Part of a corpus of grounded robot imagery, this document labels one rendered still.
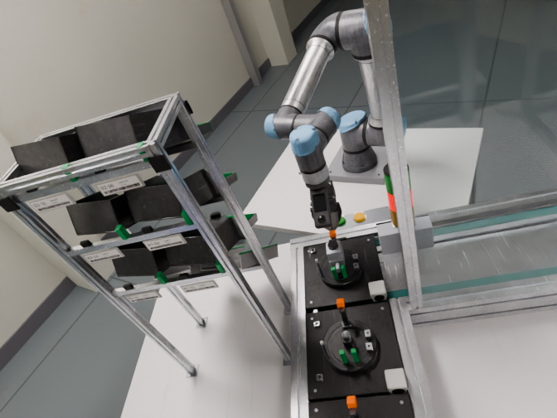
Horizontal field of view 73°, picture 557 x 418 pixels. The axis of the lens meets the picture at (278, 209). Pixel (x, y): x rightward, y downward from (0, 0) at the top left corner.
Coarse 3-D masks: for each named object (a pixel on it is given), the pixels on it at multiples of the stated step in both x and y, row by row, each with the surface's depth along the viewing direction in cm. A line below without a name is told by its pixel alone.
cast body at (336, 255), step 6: (330, 246) 109; (336, 246) 108; (330, 252) 109; (336, 252) 108; (342, 252) 110; (330, 258) 110; (336, 258) 110; (342, 258) 110; (330, 264) 111; (336, 264) 110; (342, 264) 110
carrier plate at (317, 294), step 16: (352, 240) 124; (368, 240) 122; (304, 256) 126; (320, 256) 124; (368, 256) 118; (304, 272) 121; (368, 272) 114; (304, 288) 117; (320, 288) 115; (352, 288) 111; (368, 288) 110; (320, 304) 111; (336, 304) 109; (352, 304) 109
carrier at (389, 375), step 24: (336, 312) 107; (360, 312) 105; (384, 312) 103; (312, 336) 104; (336, 336) 100; (360, 336) 98; (384, 336) 98; (312, 360) 99; (336, 360) 96; (360, 360) 94; (384, 360) 94; (312, 384) 95; (336, 384) 93; (360, 384) 91; (384, 384) 90
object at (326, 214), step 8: (312, 192) 106; (320, 192) 105; (312, 200) 105; (320, 200) 104; (328, 200) 106; (312, 208) 104; (320, 208) 104; (328, 208) 103; (320, 216) 103; (328, 216) 102; (320, 224) 103; (328, 224) 102
